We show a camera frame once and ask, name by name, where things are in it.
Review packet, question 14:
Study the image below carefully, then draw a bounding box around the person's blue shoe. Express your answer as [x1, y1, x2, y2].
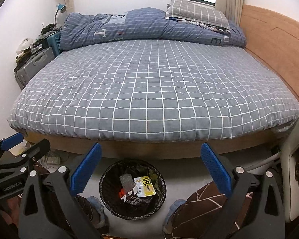
[86, 196, 110, 233]
[163, 199, 187, 233]

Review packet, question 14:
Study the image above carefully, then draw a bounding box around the blue desk lamp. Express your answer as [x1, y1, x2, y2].
[53, 3, 67, 29]

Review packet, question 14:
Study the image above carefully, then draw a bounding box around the wooden bed frame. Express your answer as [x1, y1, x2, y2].
[22, 127, 289, 160]

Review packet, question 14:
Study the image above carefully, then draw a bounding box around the grey checked pillow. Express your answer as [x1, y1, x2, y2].
[165, 0, 231, 29]

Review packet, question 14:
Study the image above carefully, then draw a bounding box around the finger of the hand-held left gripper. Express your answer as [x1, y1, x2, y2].
[8, 139, 51, 181]
[0, 132, 25, 170]

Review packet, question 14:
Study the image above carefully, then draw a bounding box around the wooden headboard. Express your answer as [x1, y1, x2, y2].
[239, 4, 299, 110]

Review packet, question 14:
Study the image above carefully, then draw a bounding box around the white chair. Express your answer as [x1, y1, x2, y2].
[271, 127, 299, 226]

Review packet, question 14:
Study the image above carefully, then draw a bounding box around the brown snack packet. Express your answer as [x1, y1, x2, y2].
[121, 189, 147, 206]

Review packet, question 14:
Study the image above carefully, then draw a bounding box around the teal hard suitcase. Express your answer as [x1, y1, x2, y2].
[46, 31, 64, 56]

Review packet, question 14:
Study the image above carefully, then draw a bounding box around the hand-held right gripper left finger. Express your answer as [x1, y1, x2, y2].
[17, 142, 102, 239]

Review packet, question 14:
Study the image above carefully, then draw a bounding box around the dark clutter pile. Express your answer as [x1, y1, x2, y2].
[31, 23, 63, 51]

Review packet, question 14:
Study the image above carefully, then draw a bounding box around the person's right leg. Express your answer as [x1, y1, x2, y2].
[168, 181, 242, 239]

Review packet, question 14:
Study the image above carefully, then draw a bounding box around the blue quilt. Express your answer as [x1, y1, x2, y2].
[58, 7, 247, 53]

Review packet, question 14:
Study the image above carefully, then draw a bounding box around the person's left blue shoe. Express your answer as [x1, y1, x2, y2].
[86, 196, 110, 233]

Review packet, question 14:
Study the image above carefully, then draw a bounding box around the white pleated curtain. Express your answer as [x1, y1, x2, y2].
[215, 0, 245, 28]

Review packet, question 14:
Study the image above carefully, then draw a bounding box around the grey checked bedsheet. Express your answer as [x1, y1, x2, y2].
[7, 39, 299, 141]

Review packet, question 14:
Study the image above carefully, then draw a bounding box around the white plastic object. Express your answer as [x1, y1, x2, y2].
[17, 37, 31, 55]

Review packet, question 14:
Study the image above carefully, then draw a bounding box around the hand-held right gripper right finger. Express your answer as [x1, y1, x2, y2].
[201, 142, 286, 239]

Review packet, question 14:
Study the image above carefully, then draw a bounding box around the grey hard suitcase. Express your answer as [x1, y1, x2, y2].
[14, 46, 58, 90]

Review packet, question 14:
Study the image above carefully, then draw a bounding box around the black lined trash bin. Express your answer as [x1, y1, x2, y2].
[99, 158, 167, 221]

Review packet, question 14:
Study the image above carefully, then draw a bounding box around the person's right blue shoe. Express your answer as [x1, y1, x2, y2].
[163, 199, 187, 233]

